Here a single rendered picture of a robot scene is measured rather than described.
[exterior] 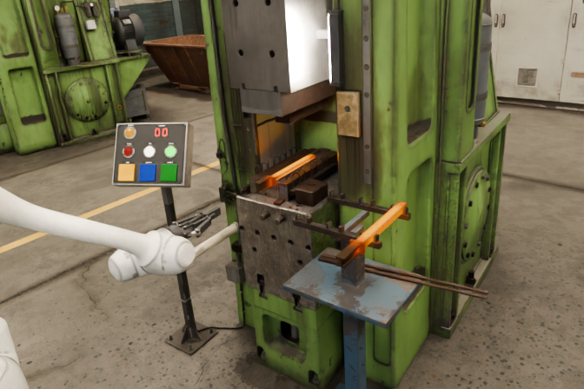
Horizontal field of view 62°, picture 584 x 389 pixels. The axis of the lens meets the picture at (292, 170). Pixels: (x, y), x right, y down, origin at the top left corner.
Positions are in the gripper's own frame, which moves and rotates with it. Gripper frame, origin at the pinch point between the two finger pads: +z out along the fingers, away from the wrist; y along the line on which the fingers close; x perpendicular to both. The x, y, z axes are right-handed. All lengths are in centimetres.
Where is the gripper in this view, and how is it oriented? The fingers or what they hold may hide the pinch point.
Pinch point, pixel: (212, 214)
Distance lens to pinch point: 176.4
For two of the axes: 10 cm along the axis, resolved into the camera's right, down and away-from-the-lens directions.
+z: 5.7, -3.3, 7.5
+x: -0.6, -9.3, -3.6
